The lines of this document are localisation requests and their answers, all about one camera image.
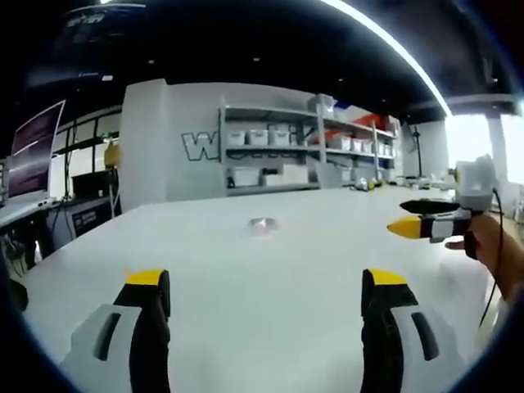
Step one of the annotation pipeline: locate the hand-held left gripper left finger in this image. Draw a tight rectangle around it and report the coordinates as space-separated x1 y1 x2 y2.
59 269 171 393

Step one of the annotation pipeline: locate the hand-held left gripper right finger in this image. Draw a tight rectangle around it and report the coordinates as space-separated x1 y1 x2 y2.
359 268 466 393

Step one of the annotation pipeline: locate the clear resealable bag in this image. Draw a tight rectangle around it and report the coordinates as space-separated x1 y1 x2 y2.
246 217 281 238

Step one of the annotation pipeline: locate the person's right hand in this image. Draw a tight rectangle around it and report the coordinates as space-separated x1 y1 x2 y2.
445 212 524 306

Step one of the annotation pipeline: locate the black tripod stand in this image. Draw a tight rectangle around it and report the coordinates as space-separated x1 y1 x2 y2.
407 122 429 179

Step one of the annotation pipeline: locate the grey metal storage shelf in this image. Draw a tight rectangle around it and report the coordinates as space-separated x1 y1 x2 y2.
218 93 402 197

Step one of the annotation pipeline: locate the dark side desk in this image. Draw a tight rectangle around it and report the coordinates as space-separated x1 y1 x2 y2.
0 169 124 271

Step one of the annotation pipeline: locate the curved ceiling light strip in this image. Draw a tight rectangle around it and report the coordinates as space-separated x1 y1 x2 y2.
317 0 454 118

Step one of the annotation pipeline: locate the row of white storage bins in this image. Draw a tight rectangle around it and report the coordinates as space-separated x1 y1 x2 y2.
227 122 396 159

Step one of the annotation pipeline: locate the computer monitor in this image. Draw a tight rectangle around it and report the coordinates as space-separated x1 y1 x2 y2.
7 99 67 201

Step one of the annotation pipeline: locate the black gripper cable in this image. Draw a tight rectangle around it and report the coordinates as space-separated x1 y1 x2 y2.
477 187 505 328

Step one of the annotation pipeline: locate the white partition wall panel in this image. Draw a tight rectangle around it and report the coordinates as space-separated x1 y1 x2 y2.
118 79 449 214

